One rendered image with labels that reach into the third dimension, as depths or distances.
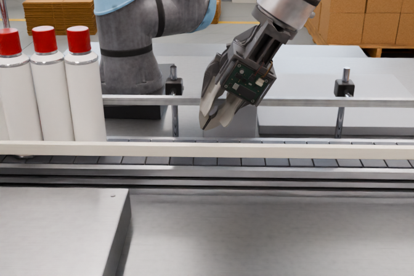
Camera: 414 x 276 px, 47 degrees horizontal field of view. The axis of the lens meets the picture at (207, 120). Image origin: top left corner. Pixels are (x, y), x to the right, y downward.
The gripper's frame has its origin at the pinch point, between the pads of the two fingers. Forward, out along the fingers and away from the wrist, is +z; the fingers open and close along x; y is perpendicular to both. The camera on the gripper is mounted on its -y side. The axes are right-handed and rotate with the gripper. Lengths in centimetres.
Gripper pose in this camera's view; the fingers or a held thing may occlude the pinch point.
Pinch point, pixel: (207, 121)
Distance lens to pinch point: 77.8
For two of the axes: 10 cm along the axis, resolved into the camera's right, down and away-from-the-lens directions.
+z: -5.0, 7.7, 3.9
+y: -0.2, 4.4, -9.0
